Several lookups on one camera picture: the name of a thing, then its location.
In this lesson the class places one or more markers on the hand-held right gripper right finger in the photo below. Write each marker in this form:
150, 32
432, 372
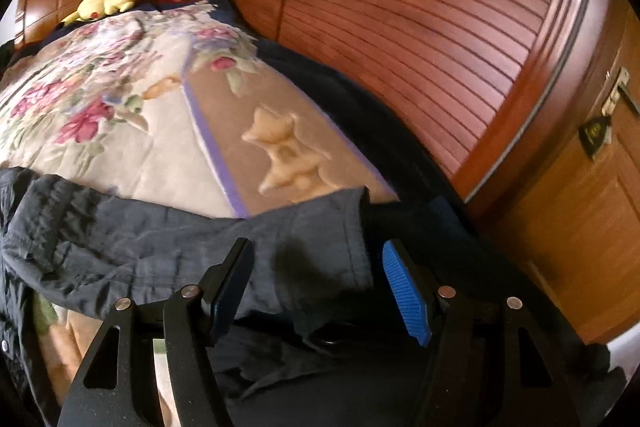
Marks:
405, 292

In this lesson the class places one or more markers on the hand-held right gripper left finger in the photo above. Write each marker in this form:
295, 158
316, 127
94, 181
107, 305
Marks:
232, 292

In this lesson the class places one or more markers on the black jacket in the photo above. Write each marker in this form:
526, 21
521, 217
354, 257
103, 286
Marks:
150, 247

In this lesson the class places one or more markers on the floral plush blanket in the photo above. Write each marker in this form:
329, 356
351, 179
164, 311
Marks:
150, 132

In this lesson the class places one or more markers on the wooden door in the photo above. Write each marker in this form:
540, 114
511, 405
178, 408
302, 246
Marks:
575, 207

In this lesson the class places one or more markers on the dark hanging tag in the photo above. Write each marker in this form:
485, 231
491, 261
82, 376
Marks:
595, 134

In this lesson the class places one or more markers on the wooden louvred wardrobe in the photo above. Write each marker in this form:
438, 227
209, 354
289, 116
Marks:
425, 7

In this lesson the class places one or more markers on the yellow plush toy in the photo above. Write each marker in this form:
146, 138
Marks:
107, 2

